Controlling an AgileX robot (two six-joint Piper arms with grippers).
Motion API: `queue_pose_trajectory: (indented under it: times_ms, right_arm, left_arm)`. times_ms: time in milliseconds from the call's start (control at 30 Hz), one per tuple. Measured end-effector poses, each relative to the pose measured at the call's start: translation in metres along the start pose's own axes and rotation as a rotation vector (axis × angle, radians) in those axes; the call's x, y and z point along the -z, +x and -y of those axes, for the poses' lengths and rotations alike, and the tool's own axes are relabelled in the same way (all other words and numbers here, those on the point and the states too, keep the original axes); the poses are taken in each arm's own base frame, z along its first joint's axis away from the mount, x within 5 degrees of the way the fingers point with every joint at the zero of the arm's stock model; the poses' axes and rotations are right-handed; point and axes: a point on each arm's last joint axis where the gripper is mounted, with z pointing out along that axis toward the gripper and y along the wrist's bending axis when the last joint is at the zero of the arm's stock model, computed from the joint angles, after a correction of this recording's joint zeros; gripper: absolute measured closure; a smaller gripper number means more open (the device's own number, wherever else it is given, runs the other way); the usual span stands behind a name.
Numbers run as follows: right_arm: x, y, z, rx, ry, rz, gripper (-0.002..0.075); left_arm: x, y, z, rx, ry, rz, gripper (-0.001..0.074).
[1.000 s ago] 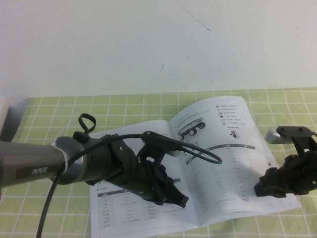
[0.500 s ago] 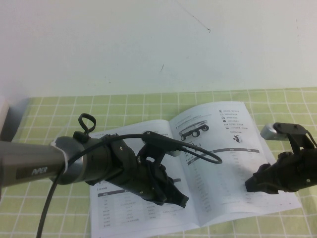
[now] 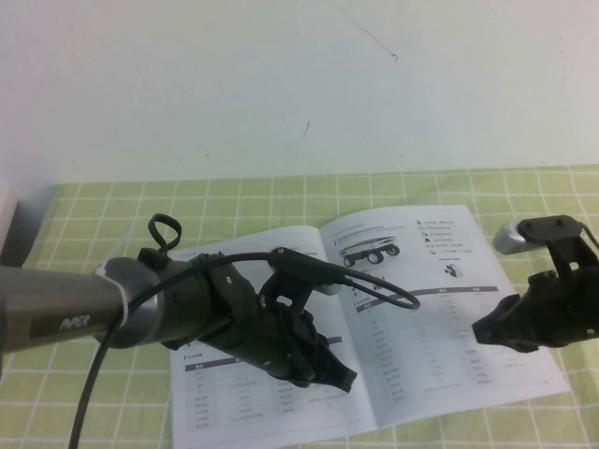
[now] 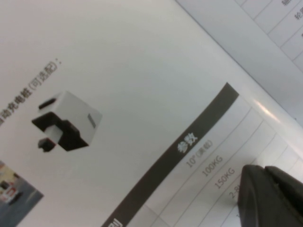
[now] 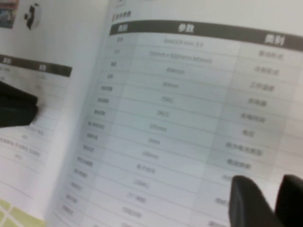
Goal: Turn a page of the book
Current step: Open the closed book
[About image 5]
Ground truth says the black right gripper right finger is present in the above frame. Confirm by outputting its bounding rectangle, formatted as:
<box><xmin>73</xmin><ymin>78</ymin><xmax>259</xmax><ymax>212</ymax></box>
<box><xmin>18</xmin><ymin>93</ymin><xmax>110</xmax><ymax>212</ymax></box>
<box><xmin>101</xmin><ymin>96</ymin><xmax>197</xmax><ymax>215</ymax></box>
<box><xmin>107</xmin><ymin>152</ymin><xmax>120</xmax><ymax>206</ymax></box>
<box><xmin>274</xmin><ymin>174</ymin><xmax>303</xmax><ymax>227</ymax></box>

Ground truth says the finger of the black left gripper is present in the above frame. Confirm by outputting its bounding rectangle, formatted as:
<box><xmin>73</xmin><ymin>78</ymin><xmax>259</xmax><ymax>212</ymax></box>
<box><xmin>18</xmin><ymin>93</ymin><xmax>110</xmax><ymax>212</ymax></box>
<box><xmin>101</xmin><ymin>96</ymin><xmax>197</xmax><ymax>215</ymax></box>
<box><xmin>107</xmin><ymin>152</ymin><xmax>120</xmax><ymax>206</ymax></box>
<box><xmin>0</xmin><ymin>105</ymin><xmax>39</xmax><ymax>128</ymax></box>
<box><xmin>0</xmin><ymin>80</ymin><xmax>38</xmax><ymax>108</ymax></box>

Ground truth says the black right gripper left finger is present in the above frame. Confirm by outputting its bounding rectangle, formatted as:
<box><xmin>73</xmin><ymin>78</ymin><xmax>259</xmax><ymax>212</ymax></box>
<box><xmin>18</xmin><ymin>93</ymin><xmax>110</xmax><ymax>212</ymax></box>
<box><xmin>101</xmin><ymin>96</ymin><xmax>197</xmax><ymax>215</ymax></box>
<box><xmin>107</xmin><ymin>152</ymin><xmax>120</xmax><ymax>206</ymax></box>
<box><xmin>228</xmin><ymin>175</ymin><xmax>279</xmax><ymax>227</ymax></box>

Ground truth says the white manual book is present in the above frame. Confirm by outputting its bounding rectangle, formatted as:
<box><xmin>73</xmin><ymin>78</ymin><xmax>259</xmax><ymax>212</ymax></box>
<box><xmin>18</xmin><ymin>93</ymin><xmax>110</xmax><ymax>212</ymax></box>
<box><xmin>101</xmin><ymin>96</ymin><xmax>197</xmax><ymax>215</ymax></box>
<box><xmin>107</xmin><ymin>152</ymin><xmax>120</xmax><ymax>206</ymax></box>
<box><xmin>0</xmin><ymin>0</ymin><xmax>303</xmax><ymax>227</ymax></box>

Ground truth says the green checked tablecloth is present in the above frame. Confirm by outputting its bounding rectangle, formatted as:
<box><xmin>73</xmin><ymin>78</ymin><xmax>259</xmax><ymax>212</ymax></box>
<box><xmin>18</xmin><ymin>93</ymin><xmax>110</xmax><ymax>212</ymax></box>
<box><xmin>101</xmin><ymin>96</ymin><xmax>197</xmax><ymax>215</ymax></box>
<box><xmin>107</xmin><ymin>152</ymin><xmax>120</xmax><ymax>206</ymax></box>
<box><xmin>0</xmin><ymin>198</ymin><xmax>46</xmax><ymax>227</ymax></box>

